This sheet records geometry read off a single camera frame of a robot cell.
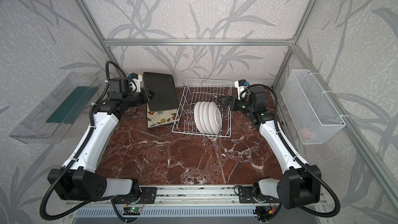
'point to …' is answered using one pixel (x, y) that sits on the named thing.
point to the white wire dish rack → (196, 90)
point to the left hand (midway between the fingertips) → (157, 88)
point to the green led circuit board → (133, 211)
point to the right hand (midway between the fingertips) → (224, 94)
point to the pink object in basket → (304, 132)
